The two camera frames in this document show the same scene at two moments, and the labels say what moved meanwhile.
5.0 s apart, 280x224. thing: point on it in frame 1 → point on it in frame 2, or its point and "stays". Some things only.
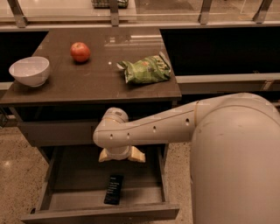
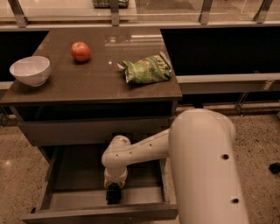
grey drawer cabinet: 66,79 stays
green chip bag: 152,68 stays
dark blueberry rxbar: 114,191 stays
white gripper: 118,152 → 115,176
